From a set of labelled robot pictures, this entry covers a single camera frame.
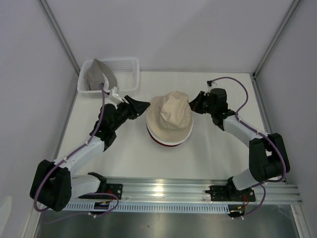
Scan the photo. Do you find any aluminium mounting rail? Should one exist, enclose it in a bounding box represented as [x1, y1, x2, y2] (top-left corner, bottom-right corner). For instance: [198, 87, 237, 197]
[107, 177, 303, 205]

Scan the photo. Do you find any dark red bucket hat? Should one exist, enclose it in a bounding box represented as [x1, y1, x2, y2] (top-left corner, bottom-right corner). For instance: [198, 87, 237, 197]
[152, 137, 185, 147]

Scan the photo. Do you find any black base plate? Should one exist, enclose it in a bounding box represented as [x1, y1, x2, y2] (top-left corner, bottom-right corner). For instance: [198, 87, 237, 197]
[99, 183, 123, 200]
[205, 185, 256, 202]

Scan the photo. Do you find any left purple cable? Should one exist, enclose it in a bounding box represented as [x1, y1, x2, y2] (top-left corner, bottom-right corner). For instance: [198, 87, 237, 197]
[33, 83, 119, 220]

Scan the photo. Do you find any grey bucket hat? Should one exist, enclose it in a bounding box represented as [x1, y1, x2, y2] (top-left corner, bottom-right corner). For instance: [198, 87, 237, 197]
[84, 59, 118, 91]

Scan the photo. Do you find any purple cable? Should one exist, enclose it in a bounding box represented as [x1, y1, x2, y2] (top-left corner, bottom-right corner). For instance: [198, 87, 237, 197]
[33, 83, 119, 220]
[207, 76, 291, 220]

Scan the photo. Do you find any white plastic basket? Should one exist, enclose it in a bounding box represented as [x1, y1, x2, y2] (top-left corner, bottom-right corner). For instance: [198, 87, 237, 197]
[77, 58, 140, 96]

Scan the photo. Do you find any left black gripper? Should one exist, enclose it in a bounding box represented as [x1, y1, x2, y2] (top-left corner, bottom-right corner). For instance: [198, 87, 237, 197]
[110, 95, 150, 132]

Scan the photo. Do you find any aluminium frame post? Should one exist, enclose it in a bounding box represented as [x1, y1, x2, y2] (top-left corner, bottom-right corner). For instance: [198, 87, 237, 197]
[253, 0, 302, 80]
[37, 0, 80, 75]

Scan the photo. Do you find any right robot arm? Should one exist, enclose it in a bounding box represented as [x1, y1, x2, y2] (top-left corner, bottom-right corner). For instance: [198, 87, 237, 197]
[189, 88, 290, 202]

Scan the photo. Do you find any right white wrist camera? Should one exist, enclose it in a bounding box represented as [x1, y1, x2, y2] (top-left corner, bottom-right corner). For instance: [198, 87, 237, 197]
[206, 80, 217, 93]

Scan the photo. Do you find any left aluminium frame post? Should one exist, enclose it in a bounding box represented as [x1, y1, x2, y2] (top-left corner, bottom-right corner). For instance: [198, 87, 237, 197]
[37, 0, 80, 75]

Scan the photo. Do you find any right aluminium frame post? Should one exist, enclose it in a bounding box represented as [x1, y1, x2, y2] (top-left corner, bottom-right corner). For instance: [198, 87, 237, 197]
[253, 0, 302, 80]

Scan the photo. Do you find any white slotted cable duct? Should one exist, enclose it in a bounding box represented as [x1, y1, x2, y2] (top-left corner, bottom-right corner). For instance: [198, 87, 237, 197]
[64, 201, 230, 214]

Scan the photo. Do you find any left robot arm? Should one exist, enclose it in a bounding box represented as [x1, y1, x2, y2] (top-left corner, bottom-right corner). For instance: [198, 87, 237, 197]
[30, 96, 150, 212]

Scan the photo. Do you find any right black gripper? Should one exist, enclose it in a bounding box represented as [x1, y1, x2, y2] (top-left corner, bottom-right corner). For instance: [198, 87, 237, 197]
[187, 91, 216, 115]

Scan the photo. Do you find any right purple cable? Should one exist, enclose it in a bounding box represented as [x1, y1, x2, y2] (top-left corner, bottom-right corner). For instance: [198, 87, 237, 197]
[207, 76, 291, 220]

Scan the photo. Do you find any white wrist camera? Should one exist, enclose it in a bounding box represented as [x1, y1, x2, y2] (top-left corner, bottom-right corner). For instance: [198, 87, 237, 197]
[206, 80, 217, 93]
[108, 87, 124, 105]

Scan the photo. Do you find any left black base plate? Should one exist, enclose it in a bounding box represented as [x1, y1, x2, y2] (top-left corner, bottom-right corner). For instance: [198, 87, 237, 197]
[99, 183, 123, 200]

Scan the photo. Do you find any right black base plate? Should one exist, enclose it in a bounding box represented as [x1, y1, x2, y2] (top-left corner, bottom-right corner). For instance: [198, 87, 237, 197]
[205, 185, 256, 202]

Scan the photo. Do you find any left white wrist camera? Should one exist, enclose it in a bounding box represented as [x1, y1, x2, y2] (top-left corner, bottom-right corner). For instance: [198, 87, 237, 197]
[108, 87, 124, 105]

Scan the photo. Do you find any beige bucket hat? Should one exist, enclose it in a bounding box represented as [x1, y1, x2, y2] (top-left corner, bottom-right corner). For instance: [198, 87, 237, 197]
[147, 91, 193, 142]

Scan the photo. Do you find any white bucket hat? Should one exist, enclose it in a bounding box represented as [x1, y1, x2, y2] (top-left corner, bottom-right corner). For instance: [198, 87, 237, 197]
[146, 124, 193, 147]

